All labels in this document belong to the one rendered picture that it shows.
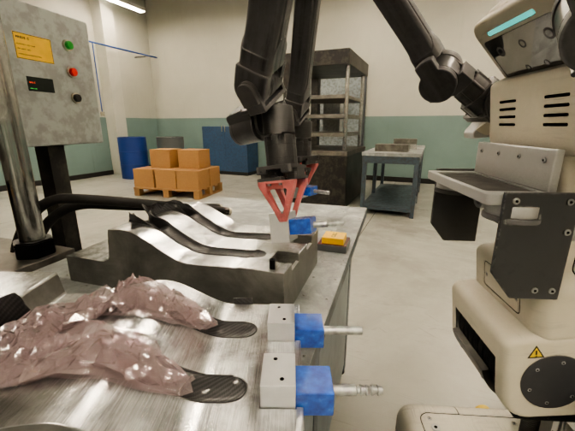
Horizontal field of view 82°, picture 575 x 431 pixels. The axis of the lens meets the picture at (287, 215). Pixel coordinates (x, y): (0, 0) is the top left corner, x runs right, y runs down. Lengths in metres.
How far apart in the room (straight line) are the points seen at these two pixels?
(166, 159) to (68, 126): 4.51
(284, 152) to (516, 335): 0.49
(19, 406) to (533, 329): 0.68
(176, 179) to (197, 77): 4.05
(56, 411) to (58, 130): 1.04
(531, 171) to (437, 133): 6.48
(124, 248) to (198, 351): 0.34
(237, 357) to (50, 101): 1.06
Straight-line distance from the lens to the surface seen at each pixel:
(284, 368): 0.39
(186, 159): 5.63
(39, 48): 1.32
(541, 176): 0.61
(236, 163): 7.76
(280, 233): 0.59
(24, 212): 1.10
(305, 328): 0.47
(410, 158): 4.27
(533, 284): 0.61
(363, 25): 7.47
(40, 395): 0.41
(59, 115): 1.32
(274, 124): 0.59
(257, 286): 0.60
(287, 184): 0.56
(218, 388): 0.42
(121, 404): 0.39
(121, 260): 0.75
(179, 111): 9.36
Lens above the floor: 1.13
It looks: 15 degrees down
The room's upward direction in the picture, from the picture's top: straight up
